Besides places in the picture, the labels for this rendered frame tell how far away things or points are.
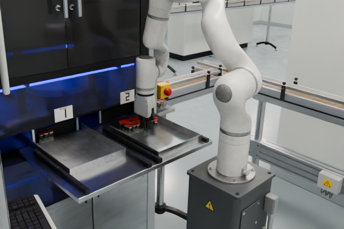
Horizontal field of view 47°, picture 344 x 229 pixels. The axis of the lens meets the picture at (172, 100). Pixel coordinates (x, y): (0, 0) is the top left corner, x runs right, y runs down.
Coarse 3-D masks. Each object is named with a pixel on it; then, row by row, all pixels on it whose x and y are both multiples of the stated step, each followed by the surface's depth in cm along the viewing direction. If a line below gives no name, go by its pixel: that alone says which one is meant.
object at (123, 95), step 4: (124, 92) 188; (128, 92) 190; (132, 92) 191; (120, 96) 187; (124, 96) 189; (132, 96) 192; (120, 100) 188; (124, 100) 189; (128, 100) 191; (132, 100) 193
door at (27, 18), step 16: (0, 0) 138; (16, 0) 142; (32, 0) 146; (48, 0) 150; (16, 16) 144; (32, 16) 148; (48, 16) 152; (16, 32) 145; (32, 32) 150; (48, 32) 154; (64, 32) 159; (16, 48) 147; (32, 48) 151; (48, 48) 156; (64, 48) 161; (16, 64) 149; (32, 64) 153; (48, 64) 158; (64, 64) 163
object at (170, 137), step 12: (168, 120) 192; (120, 132) 178; (156, 132) 185; (168, 132) 186; (180, 132) 186; (192, 132) 181; (144, 144) 166; (156, 144) 174; (168, 144) 174; (180, 144) 169; (192, 144) 175
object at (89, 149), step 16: (32, 144) 166; (48, 144) 171; (64, 144) 171; (80, 144) 172; (96, 144) 172; (112, 144) 169; (64, 160) 158; (80, 160) 159; (96, 160) 153; (112, 160) 159
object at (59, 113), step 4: (60, 108) 166; (64, 108) 167; (68, 108) 169; (72, 108) 170; (56, 112) 165; (60, 112) 166; (64, 112) 168; (68, 112) 169; (72, 112) 171; (56, 116) 166; (60, 116) 167; (64, 116) 168; (68, 116) 170; (72, 116) 171; (56, 120) 166; (60, 120) 167
